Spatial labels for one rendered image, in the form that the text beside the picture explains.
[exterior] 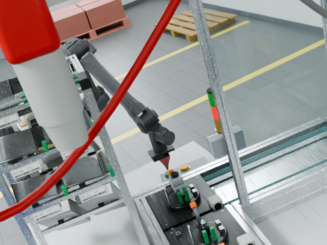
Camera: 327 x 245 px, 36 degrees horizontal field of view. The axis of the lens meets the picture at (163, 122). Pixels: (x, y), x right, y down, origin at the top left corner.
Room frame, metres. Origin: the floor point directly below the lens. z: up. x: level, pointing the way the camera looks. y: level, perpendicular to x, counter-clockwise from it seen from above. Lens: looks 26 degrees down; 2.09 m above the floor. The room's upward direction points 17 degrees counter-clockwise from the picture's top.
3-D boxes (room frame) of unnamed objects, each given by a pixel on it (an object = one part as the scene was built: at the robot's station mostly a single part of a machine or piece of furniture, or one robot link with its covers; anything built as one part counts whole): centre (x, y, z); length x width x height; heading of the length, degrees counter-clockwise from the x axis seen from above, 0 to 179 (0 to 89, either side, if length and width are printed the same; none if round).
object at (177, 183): (1.56, 0.02, 1.06); 0.08 x 0.04 x 0.07; 8
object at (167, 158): (1.79, 0.05, 1.04); 0.07 x 0.07 x 0.09; 10
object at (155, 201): (1.57, 0.02, 0.96); 0.24 x 0.24 x 0.02; 10
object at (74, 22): (8.22, 0.74, 0.23); 1.34 x 0.98 x 0.46; 108
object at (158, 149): (1.79, 0.04, 1.11); 0.10 x 0.07 x 0.07; 100
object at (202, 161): (1.80, -0.03, 0.93); 0.21 x 0.07 x 0.06; 100
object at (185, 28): (6.81, -0.83, 0.05); 1.14 x 0.78 x 0.11; 18
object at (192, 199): (1.57, 0.02, 0.98); 0.14 x 0.14 x 0.02
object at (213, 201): (1.49, -0.10, 0.97); 0.05 x 0.05 x 0.04; 10
